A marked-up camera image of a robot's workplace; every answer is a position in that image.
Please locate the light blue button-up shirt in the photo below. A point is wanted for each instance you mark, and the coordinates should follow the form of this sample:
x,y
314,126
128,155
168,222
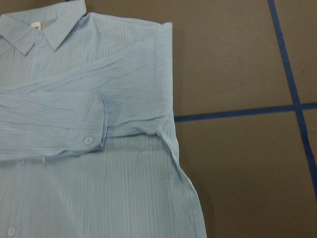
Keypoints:
x,y
88,147

